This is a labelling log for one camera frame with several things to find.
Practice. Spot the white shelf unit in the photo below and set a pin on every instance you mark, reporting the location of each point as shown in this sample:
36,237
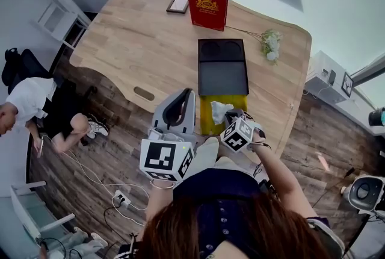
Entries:
60,21

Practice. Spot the person's dark buttoned top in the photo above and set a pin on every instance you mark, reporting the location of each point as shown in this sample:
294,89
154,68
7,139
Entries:
216,185

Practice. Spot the black white striped cloth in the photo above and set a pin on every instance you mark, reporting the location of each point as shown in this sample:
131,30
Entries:
127,250

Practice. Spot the white chair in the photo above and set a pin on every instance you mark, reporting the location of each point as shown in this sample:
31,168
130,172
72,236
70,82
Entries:
27,209

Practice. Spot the red book with gold emblem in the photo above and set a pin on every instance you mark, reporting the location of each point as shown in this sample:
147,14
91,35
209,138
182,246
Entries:
207,6

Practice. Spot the person's beige trousers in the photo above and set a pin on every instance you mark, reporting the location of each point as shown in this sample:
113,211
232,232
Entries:
204,155

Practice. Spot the black and yellow tray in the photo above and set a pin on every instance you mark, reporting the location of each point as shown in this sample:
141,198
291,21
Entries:
222,71

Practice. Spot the white power strip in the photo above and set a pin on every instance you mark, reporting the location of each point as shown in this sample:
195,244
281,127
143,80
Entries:
121,200

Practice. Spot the person's right forearm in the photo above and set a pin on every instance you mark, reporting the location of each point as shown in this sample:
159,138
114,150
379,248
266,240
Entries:
282,179

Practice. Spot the dark cylinder teal top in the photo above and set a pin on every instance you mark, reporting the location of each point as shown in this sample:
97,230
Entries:
377,117

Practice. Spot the black phone on appliance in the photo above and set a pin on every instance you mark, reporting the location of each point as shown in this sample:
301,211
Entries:
331,77

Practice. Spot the grey and white device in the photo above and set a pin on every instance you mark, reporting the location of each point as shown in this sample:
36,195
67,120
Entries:
364,194

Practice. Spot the black wrist band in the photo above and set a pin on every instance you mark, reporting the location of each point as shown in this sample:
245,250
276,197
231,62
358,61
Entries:
261,144

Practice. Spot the black office chair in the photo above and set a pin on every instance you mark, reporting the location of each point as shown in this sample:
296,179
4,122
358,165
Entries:
21,65

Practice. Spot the person's left forearm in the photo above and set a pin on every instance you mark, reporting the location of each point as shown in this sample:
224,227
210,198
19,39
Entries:
158,206

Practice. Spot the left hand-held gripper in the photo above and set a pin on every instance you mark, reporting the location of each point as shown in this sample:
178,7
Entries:
158,158

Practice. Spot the small dark picture frame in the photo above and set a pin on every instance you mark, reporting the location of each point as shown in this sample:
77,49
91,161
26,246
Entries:
177,4

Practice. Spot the white artificial flower sprig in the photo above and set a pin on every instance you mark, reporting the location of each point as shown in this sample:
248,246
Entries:
272,44

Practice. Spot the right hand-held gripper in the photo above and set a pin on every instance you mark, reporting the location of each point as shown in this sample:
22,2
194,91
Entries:
237,134

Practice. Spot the black framed picture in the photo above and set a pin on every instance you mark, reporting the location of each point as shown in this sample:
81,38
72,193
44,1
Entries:
347,84

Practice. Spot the white air purifier unit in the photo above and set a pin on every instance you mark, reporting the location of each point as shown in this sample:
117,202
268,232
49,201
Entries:
323,86

